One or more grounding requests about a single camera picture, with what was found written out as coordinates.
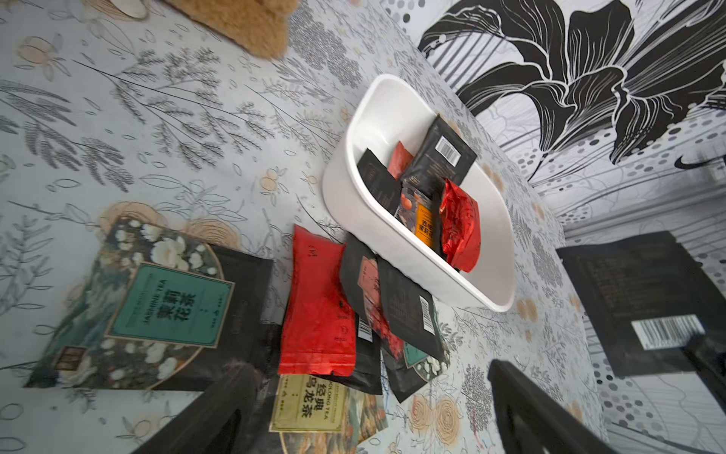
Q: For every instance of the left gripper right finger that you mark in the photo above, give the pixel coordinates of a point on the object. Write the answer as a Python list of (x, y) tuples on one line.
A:
[(530, 421)]

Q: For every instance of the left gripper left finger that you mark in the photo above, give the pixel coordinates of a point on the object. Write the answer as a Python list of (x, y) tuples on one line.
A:
[(216, 421)]

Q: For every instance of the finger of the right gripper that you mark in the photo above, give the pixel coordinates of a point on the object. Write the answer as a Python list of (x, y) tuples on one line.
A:
[(707, 356)]

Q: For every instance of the shiny red foil tea bag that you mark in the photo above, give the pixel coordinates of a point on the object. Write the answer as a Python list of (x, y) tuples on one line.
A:
[(460, 231)]

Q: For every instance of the orange label tea bag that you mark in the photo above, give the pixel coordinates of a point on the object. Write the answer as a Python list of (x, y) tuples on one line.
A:
[(421, 215)]

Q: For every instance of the black barcode tea bag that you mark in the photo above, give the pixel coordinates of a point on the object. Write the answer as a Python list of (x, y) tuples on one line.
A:
[(443, 156)]

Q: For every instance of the white storage box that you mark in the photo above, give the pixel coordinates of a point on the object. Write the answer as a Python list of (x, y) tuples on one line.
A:
[(392, 120)]

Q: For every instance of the brown teddy bear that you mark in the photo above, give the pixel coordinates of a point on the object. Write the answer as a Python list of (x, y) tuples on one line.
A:
[(261, 27)]

